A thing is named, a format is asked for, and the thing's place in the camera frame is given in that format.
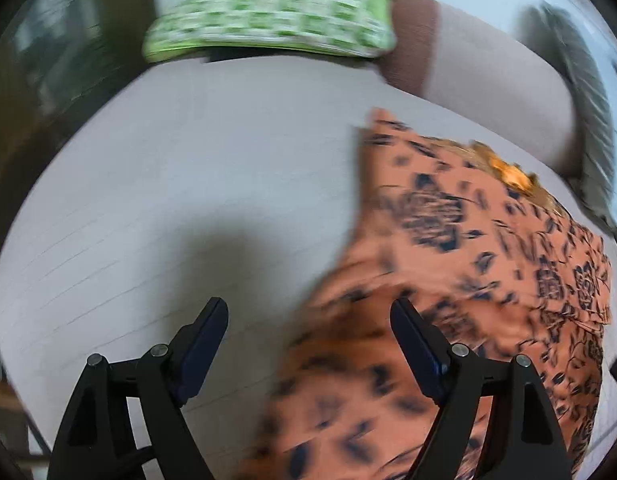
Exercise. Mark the quilted beige bed pad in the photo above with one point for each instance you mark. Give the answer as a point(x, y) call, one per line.
point(188, 160)

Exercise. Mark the orange black floral garment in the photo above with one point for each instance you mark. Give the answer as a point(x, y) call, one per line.
point(438, 240)

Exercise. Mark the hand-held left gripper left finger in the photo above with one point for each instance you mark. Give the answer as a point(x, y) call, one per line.
point(201, 355)

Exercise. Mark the dark wooden glass-panel furniture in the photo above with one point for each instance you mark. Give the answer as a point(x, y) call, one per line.
point(38, 85)

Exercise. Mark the light blue folded blanket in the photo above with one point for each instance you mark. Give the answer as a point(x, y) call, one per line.
point(583, 90)

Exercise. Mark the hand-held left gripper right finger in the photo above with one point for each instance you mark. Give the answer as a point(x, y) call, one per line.
point(418, 355)

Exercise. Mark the green checkered pillow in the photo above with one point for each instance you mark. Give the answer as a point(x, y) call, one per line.
point(268, 10)

